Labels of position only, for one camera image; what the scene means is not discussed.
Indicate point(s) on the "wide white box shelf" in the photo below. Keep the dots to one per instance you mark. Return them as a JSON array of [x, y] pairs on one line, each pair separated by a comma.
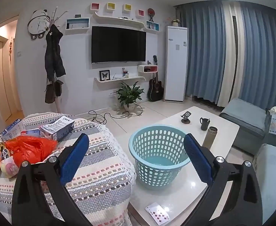
[[77, 24]]

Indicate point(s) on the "framed butterfly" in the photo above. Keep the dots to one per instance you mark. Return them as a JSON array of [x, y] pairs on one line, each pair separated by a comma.
[[104, 75]]

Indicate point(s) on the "white standing air conditioner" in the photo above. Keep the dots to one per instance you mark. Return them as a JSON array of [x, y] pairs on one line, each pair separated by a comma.
[[175, 63]]

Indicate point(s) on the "red hanging ornament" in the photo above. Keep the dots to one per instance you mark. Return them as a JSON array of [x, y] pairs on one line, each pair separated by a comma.
[[10, 49]]

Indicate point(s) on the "black hanging bag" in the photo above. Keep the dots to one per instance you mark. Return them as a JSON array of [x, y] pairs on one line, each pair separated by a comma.
[[59, 87]]

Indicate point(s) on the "white curtain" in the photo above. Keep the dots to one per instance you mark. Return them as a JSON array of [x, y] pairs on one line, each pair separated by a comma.
[[231, 75]]

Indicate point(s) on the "white packet with red label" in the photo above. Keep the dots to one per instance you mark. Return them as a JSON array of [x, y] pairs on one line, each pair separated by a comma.
[[30, 132]]

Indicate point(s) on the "black mug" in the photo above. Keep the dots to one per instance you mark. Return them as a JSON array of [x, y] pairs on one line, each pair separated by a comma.
[[204, 124]]

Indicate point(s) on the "hallway door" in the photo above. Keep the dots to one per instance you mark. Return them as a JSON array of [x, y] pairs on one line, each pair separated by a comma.
[[3, 80]]

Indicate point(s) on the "small shelf ornament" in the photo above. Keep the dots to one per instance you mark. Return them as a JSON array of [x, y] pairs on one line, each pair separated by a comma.
[[125, 73]]

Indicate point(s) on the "pale pink round packet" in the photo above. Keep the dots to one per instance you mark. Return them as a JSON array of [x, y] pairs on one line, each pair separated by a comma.
[[8, 168]]

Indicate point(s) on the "orange plastic bag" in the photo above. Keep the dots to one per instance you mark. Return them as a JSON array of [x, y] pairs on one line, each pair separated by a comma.
[[29, 148]]

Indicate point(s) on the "white curved low shelf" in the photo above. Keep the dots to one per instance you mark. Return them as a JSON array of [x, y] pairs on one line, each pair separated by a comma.
[[119, 78]]

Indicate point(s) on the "white coffee table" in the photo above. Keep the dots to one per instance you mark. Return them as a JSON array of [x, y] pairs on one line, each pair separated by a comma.
[[175, 200]]

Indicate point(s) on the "grey sofa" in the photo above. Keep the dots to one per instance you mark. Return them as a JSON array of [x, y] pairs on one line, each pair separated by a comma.
[[272, 164]]

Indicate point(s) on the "brown hanging bag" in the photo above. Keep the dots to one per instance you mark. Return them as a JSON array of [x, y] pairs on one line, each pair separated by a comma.
[[49, 95]]

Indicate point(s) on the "yellow wall cube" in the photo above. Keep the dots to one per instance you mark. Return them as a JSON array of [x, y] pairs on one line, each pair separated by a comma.
[[111, 6], [127, 7]]

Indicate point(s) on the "blue white box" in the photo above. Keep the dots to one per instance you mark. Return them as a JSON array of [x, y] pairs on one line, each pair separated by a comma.
[[10, 129]]

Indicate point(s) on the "small potted flower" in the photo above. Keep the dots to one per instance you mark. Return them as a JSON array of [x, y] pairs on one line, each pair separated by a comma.
[[175, 22]]

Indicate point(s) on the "black jacket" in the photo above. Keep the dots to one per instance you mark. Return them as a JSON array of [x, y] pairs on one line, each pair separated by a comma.
[[54, 56]]

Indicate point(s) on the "small white box shelf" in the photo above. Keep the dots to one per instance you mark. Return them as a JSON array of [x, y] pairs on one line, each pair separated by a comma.
[[152, 26]]

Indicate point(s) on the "black phone stand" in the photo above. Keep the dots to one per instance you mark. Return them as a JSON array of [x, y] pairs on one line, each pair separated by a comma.
[[186, 120]]

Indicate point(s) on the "white cubby with pink inside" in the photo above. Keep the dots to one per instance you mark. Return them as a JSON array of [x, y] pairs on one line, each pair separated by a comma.
[[142, 69]]

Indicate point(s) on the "wall television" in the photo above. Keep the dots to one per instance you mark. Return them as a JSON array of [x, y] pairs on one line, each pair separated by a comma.
[[119, 44]]

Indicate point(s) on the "metal thermos bottle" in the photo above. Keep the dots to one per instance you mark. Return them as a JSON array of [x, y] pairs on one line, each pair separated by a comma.
[[210, 139]]

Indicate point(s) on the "white curved long shelf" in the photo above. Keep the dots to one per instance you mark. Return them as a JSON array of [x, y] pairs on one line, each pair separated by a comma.
[[119, 19]]

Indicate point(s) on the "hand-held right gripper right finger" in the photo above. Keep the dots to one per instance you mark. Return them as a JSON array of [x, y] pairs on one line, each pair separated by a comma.
[[196, 157]]

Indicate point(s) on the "striped woven blanket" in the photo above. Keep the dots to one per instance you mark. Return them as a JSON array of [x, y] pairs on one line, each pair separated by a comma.
[[100, 174]]

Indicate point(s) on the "black acoustic guitar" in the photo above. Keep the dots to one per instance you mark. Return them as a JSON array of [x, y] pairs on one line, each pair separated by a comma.
[[155, 89]]

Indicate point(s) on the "large blue white carton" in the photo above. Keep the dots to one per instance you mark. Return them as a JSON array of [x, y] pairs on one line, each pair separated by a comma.
[[57, 127]]

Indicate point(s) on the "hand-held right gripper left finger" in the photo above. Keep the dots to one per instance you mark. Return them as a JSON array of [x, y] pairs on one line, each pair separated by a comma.
[[75, 157]]

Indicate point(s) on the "playing card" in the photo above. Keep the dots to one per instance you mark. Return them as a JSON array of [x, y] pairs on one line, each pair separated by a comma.
[[158, 213]]

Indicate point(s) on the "red paddle ornament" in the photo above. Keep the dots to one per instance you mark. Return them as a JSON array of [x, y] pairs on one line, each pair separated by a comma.
[[151, 12]]

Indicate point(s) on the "grey blue ottoman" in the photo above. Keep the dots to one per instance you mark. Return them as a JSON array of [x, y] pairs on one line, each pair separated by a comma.
[[244, 124]]

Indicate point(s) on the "panda wall clock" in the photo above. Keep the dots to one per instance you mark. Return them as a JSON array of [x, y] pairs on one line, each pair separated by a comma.
[[37, 24]]

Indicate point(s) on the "light blue plastic basket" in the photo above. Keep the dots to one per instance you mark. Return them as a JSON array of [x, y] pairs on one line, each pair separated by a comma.
[[152, 176]]

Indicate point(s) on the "green potted plant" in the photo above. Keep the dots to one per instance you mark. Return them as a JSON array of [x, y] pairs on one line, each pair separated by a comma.
[[128, 94]]

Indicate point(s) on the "pink wall cube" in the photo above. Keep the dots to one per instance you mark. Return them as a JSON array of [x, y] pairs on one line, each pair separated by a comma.
[[141, 13], [95, 6]]

